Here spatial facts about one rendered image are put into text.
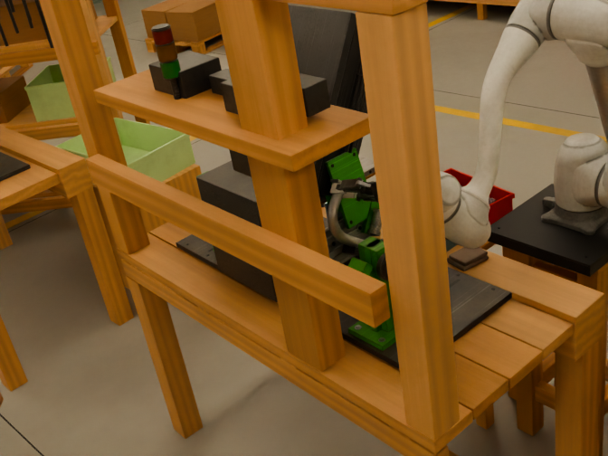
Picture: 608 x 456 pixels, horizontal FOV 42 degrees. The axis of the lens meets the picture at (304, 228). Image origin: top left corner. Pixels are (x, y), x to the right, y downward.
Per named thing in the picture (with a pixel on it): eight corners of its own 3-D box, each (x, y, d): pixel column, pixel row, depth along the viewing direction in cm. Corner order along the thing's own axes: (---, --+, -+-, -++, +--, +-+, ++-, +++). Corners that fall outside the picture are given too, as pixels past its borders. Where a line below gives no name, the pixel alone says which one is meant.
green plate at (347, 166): (359, 212, 243) (338, 148, 237) (376, 213, 237) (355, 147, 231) (332, 228, 237) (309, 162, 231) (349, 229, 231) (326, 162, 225)
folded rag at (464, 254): (463, 272, 232) (462, 264, 231) (445, 262, 239) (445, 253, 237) (489, 260, 236) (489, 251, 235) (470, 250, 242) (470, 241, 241)
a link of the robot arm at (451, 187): (386, 197, 198) (418, 224, 205) (431, 198, 185) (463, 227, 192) (403, 161, 201) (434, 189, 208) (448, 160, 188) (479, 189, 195)
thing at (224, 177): (262, 246, 264) (242, 154, 248) (323, 275, 243) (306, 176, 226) (218, 270, 255) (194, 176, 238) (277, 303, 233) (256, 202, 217)
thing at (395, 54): (137, 237, 289) (57, -35, 242) (460, 420, 183) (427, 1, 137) (116, 247, 284) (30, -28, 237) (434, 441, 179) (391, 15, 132)
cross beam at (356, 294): (106, 177, 263) (98, 153, 258) (391, 318, 171) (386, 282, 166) (92, 184, 260) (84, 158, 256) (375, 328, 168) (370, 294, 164)
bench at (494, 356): (299, 345, 362) (264, 173, 320) (595, 521, 257) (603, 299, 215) (173, 429, 326) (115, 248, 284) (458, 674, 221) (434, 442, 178)
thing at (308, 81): (289, 97, 192) (285, 69, 188) (331, 107, 181) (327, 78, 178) (267, 107, 188) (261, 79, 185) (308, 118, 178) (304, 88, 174)
